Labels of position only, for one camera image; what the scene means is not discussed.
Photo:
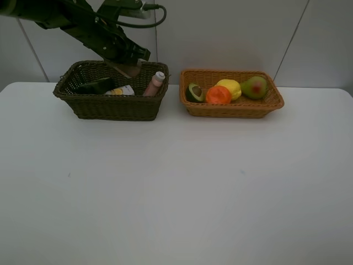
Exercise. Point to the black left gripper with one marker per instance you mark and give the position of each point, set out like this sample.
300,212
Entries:
111,43

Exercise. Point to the translucent pink plastic cup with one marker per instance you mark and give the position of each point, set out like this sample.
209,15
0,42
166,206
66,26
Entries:
127,70

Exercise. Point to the black pump bottle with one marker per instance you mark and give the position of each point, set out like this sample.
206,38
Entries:
97,87

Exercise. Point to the white blue-capped shampoo bottle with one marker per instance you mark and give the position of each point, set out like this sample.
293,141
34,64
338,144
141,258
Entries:
121,91

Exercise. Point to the pink bottle white cap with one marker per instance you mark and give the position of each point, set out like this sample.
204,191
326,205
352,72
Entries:
154,85

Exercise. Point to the halved avocado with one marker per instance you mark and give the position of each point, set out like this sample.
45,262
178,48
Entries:
194,93

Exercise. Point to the orange tangerine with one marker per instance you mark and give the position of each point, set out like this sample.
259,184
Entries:
218,95

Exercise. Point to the yellow lemon toy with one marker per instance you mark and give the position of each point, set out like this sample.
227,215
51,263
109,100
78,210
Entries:
233,87

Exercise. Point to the green red pear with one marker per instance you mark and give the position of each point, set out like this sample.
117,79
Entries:
254,88

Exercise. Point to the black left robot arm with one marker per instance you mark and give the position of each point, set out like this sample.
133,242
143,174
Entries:
68,16

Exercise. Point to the dark brown wicker basket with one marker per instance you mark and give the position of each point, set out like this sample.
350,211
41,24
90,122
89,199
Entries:
109,107

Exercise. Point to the orange wicker basket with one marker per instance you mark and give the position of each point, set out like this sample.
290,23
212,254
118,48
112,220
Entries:
242,107

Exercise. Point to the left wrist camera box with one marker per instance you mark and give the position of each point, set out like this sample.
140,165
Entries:
112,9

